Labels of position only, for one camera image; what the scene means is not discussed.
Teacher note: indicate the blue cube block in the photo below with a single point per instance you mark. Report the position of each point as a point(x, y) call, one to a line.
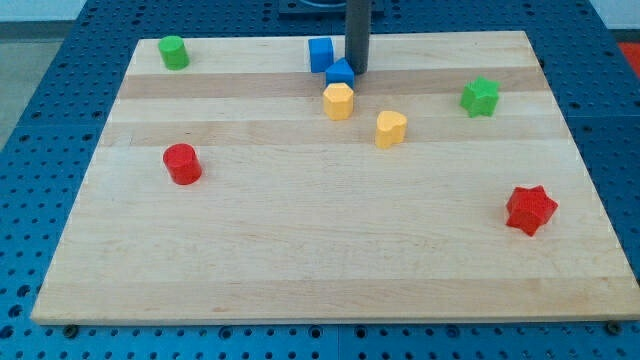
point(321, 54)

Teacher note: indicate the yellow hexagon block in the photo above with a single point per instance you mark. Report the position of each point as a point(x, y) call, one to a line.
point(338, 101)

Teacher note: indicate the yellow heart block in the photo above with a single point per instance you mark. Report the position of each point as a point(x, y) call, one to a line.
point(390, 129)

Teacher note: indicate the green star block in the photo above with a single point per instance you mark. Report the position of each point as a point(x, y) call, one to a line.
point(480, 97)

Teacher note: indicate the red cylinder block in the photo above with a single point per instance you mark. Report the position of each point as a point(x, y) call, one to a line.
point(182, 164)

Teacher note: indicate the blue triangular block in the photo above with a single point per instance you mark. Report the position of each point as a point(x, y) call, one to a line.
point(340, 72)

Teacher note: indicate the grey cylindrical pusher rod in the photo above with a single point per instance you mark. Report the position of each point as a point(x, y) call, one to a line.
point(357, 33)

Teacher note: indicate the green cylinder block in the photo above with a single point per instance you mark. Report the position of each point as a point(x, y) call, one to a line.
point(173, 52)

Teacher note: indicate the red star block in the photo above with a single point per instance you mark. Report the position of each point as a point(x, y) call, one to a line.
point(529, 208)

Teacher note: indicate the wooden board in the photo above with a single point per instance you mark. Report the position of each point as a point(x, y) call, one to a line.
point(300, 219)

